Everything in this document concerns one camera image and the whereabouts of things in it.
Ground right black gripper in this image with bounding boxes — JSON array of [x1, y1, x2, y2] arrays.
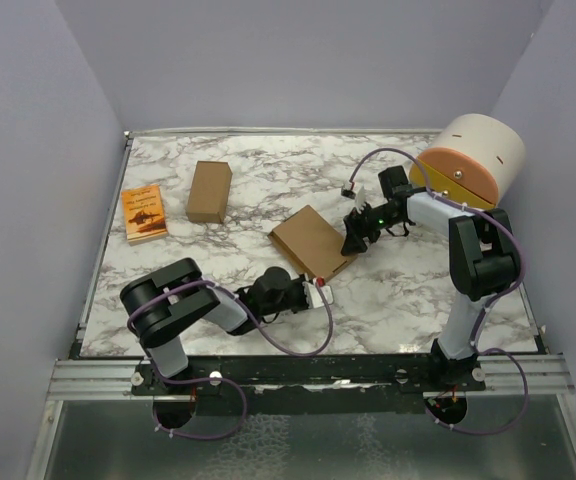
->
[[342, 199, 404, 255]]

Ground brown cardboard box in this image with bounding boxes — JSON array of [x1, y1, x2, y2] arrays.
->
[[268, 205, 357, 281]]

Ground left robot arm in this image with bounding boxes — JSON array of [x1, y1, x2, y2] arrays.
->
[[119, 258, 327, 395]]

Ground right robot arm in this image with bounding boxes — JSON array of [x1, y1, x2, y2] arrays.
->
[[341, 166, 522, 391]]

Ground small folded cardboard box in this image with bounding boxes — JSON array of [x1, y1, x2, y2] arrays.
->
[[186, 161, 232, 224]]

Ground white cylinder with coloured base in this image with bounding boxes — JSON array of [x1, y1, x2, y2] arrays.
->
[[409, 113, 526, 210]]

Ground orange book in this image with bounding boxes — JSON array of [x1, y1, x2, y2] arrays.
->
[[121, 185, 169, 246]]

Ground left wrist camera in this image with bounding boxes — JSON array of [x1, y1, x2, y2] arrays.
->
[[303, 277, 334, 309]]

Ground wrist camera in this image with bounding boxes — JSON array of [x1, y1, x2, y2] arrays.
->
[[303, 277, 334, 309], [341, 182, 369, 213]]

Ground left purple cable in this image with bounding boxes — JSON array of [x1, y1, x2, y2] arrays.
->
[[126, 279, 335, 441]]

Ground purple cable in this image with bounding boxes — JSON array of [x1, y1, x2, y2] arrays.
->
[[126, 279, 335, 441], [350, 147, 530, 437]]

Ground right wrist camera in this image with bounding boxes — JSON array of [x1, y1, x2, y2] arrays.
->
[[341, 182, 369, 213]]

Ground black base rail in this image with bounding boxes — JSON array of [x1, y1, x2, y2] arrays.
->
[[131, 353, 485, 418]]

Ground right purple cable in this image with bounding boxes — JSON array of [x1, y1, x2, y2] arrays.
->
[[350, 147, 530, 437]]

